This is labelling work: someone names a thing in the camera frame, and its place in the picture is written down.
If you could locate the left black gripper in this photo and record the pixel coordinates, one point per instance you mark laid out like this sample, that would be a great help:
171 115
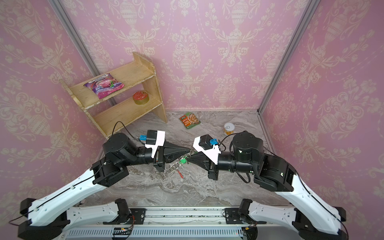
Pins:
165 154

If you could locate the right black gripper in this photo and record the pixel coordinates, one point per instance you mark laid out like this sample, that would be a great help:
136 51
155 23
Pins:
211 163

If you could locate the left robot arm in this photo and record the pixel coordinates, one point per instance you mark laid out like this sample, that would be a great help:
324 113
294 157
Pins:
49 216

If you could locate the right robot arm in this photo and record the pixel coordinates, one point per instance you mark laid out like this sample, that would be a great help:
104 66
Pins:
309 215

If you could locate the red key tag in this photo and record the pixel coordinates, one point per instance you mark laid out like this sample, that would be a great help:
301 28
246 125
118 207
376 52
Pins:
181 175

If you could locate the green orange food packet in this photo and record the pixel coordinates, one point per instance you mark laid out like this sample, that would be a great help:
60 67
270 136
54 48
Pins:
189 120

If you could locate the yellow can white lid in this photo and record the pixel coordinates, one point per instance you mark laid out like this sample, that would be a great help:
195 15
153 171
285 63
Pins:
229 128

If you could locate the red lid round tin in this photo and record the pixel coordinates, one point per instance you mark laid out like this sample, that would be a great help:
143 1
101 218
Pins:
141 97

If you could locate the wooden two-tier shelf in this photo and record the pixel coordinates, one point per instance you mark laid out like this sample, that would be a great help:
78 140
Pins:
139 72

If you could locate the purple snack bag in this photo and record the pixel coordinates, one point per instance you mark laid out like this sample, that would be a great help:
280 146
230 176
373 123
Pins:
104 85

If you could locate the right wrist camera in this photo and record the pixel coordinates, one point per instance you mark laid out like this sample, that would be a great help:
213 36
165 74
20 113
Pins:
208 146

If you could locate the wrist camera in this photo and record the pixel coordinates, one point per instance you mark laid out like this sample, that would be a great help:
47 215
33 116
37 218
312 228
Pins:
153 139
208 146

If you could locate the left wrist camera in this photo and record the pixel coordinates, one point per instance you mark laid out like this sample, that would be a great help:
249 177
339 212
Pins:
153 139

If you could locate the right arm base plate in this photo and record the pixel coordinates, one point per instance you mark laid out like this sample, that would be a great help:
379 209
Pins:
235 216

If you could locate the aluminium mounting rail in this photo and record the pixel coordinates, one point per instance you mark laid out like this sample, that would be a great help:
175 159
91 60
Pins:
186 216

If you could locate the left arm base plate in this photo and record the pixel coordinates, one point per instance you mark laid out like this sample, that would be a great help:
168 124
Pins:
134 216

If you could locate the slotted cable duct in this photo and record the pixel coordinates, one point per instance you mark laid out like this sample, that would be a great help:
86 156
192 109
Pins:
154 233

